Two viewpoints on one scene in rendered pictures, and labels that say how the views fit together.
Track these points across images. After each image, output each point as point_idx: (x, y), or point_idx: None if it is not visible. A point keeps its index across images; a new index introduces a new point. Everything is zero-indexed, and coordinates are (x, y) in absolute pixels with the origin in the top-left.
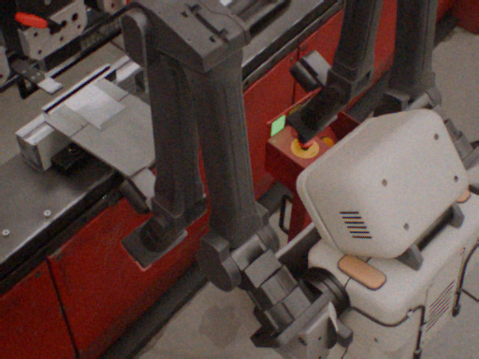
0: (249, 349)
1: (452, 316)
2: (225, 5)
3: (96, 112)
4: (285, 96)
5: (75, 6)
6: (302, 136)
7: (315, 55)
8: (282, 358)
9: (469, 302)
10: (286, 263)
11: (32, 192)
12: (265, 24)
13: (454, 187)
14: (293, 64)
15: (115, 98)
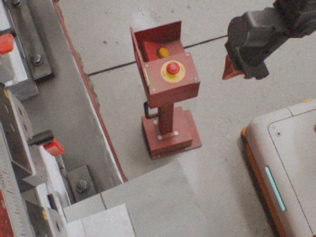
0: (188, 181)
1: (225, 55)
2: (16, 46)
3: (111, 236)
4: (74, 52)
5: (52, 221)
6: (265, 75)
7: (254, 14)
8: (204, 165)
9: (221, 41)
10: None
11: None
12: (39, 26)
13: None
14: (246, 39)
15: (100, 209)
